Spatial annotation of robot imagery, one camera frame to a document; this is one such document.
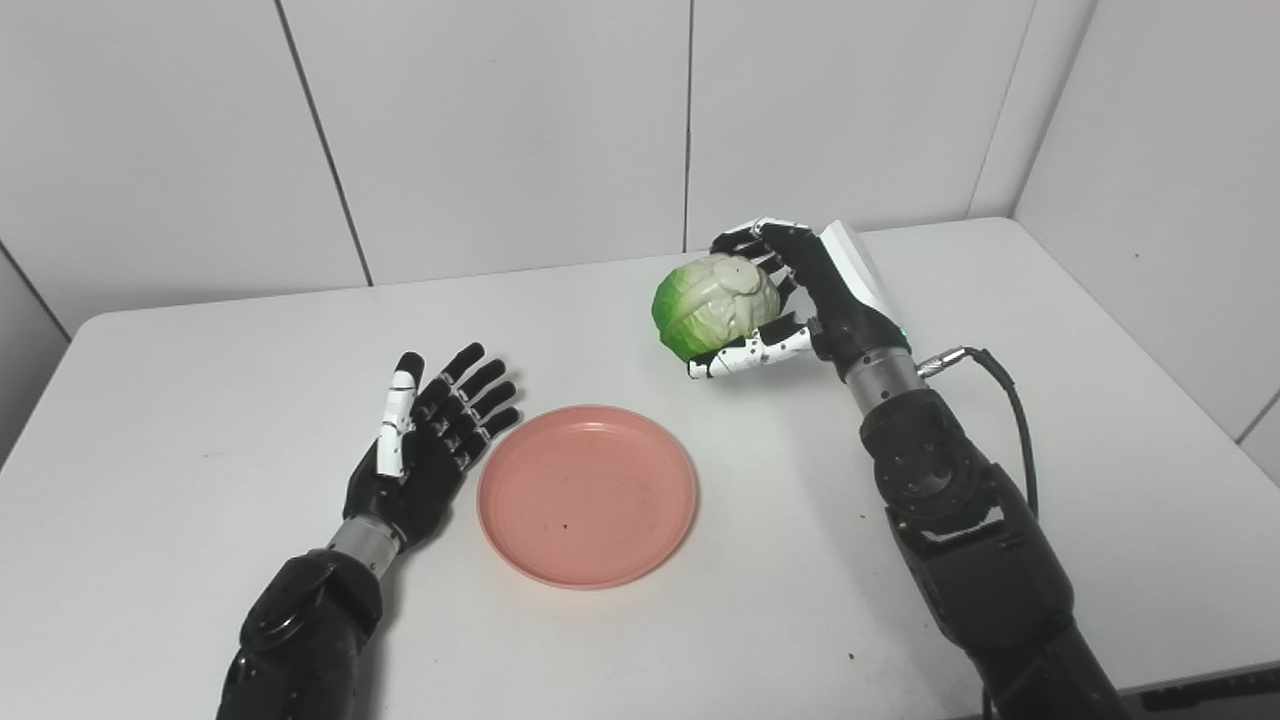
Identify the green white toy cabbage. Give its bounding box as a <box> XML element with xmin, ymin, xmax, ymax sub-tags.
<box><xmin>651</xmin><ymin>253</ymin><xmax>783</xmax><ymax>363</ymax></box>

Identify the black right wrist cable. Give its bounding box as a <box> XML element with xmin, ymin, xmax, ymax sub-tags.
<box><xmin>917</xmin><ymin>345</ymin><xmax>1041</xmax><ymax>521</ymax></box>

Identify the black table frame rail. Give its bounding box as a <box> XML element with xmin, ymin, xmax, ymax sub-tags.
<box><xmin>1125</xmin><ymin>668</ymin><xmax>1280</xmax><ymax>713</ymax></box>

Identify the pink plate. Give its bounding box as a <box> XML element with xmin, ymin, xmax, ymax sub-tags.
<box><xmin>476</xmin><ymin>404</ymin><xmax>699</xmax><ymax>590</ymax></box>

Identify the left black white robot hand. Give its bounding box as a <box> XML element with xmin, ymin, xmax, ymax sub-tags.
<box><xmin>343</xmin><ymin>343</ymin><xmax>521</xmax><ymax>551</ymax></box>

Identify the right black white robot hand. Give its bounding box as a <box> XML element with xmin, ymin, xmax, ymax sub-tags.
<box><xmin>687</xmin><ymin>217</ymin><xmax>913</xmax><ymax>383</ymax></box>

